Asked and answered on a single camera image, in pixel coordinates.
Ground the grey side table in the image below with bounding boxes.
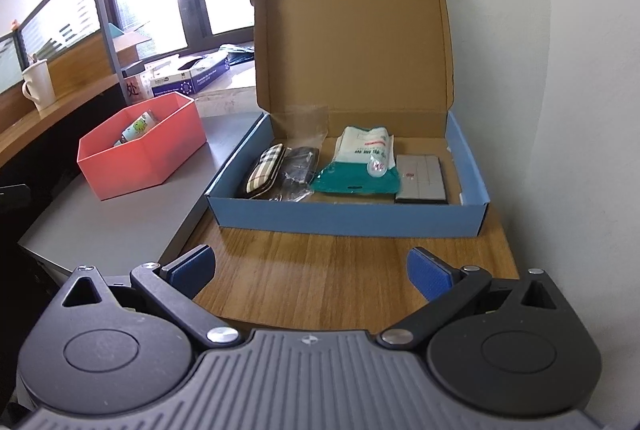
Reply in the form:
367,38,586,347
17,110,266,291

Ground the red hexagonal plastic bin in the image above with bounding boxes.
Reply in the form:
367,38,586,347
76,91,208,202

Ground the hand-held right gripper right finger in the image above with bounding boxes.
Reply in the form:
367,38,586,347
378,246,571,352

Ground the grey case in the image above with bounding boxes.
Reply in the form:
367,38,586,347
394,153,447,203

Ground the white mug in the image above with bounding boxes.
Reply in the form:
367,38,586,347
21,59,57,113

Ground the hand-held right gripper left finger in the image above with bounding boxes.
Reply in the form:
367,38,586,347
59,244,242,351

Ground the frosted glass desk partition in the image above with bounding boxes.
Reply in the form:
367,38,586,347
0,0,126,111

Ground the black plastic bag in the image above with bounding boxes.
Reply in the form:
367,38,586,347
220,44,256,64

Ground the blue glove box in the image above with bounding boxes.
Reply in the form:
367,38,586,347
150,55,231,98

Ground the plaid pouch case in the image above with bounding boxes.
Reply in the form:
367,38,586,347
237,144,287,200

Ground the green and white pouch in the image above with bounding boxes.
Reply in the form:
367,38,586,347
308,125,401,197

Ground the curved wooden counter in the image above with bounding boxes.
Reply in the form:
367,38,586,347
0,75,123,166

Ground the green and white tube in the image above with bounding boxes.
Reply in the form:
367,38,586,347
114,110,157,147

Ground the small brown cardboard box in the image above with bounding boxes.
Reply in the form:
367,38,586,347
112,32,151,63

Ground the clear bag with black item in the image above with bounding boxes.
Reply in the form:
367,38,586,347
267,107,328,203

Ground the blue cardboard box with lid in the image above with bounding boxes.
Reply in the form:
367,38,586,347
205,0,491,238

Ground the marble window sill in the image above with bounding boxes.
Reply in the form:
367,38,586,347
192,60,261,118

